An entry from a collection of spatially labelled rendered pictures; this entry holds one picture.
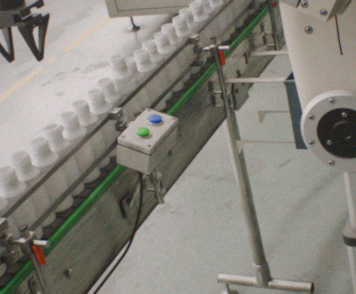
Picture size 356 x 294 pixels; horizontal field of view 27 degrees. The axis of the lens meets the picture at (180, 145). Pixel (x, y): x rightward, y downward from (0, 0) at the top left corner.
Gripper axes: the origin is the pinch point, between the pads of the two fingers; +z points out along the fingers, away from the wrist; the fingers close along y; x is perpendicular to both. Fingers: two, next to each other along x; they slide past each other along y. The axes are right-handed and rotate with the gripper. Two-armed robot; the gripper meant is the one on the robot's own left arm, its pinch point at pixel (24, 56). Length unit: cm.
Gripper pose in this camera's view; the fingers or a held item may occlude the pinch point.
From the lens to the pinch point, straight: 132.2
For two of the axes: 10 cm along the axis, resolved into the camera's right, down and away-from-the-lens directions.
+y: 8.9, 0.2, -4.6
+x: 4.2, -4.9, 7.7
